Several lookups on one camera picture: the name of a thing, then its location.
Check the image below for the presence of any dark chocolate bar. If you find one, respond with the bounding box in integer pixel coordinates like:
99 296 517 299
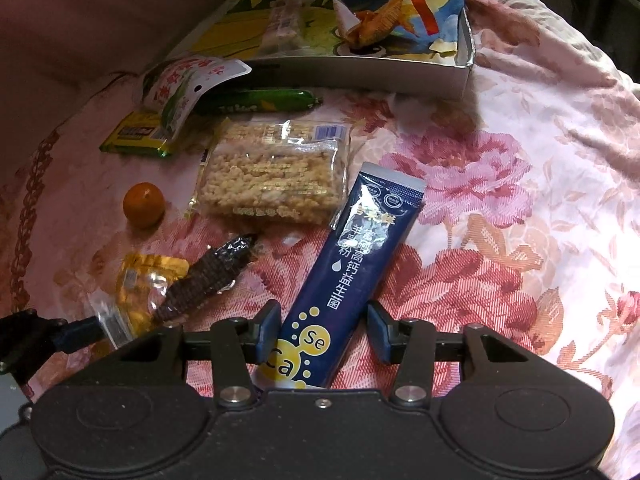
153 233 258 323

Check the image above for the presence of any dark blue powder sachet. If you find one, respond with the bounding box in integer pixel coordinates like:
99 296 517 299
254 162 426 390

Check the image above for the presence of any yellow foil snack packet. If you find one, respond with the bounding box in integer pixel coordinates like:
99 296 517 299
92 252 190 349

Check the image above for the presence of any small orange tangerine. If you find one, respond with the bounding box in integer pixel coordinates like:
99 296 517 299
122 182 166 230

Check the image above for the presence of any puffed rice cake pack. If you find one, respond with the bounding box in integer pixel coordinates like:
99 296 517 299
190 118 352 226

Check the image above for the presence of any yellow green snack packet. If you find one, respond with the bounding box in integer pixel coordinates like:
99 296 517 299
100 110 177 158

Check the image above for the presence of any green sausage stick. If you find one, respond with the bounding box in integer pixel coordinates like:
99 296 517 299
193 88 322 116

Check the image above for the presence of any white vegetable snack pouch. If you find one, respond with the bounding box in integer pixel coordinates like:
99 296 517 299
141 55 252 141

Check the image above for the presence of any clear cracker bar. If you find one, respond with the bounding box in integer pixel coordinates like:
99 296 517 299
259 0 306 55

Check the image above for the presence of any orange red snack bag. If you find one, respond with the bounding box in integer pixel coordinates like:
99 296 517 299
332 0 439 50

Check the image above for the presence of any shallow box with colourful lining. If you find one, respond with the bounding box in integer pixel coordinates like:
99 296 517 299
172 0 475 100

